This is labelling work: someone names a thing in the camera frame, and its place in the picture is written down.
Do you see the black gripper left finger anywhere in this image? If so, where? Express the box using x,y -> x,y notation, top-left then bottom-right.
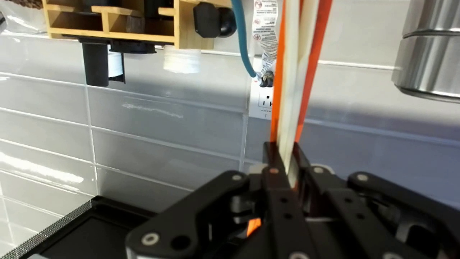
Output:
126,140 -> 320,259

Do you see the black hanging holder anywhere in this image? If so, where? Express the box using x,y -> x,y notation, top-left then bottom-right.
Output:
80,40 -> 129,88

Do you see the white wall outlet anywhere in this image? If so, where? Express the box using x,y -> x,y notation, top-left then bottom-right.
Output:
248,71 -> 278,121

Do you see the orange snack package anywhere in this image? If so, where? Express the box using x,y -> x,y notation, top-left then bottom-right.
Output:
245,0 -> 336,240

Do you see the black cooktop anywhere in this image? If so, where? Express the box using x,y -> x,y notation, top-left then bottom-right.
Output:
19,194 -> 162,259

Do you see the white plastic knife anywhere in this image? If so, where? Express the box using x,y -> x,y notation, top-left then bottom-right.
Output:
278,0 -> 303,189

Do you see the white printed cable tag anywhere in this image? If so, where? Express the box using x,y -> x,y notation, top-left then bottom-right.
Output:
252,0 -> 282,75

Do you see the black power adapter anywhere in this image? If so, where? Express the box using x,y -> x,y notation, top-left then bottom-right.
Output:
193,1 -> 238,40

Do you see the teal cable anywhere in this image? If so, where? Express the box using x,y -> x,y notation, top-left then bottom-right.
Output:
231,0 -> 277,89

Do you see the white plastic utensil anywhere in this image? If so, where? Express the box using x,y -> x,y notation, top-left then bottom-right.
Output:
287,0 -> 323,190

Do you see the stainless steel pot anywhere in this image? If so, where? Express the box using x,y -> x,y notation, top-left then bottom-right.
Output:
392,0 -> 460,104

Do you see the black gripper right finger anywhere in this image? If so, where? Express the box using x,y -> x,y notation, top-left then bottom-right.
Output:
292,141 -> 460,259

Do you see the wooden shelf organiser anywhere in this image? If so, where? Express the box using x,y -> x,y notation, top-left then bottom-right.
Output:
41,0 -> 234,50

